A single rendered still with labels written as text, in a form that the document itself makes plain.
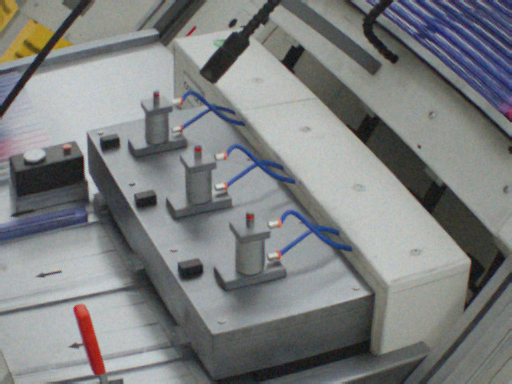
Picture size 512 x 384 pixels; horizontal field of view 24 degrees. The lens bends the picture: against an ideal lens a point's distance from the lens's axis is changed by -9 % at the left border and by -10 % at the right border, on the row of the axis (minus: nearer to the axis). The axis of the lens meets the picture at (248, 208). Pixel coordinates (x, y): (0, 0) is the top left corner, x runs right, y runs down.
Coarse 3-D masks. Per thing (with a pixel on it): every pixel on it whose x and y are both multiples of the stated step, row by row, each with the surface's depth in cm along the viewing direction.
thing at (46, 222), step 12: (36, 216) 116; (48, 216) 116; (60, 216) 116; (72, 216) 117; (84, 216) 117; (0, 228) 114; (12, 228) 114; (24, 228) 115; (36, 228) 115; (48, 228) 116; (0, 240) 114
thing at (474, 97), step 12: (348, 0) 122; (360, 0) 115; (384, 24) 111; (396, 36) 111; (408, 36) 107; (420, 48) 106; (432, 60) 104; (444, 72) 102; (456, 84) 100; (468, 96) 99; (480, 96) 98; (480, 108) 101; (492, 108) 96; (492, 120) 102; (504, 120) 94; (504, 132) 104
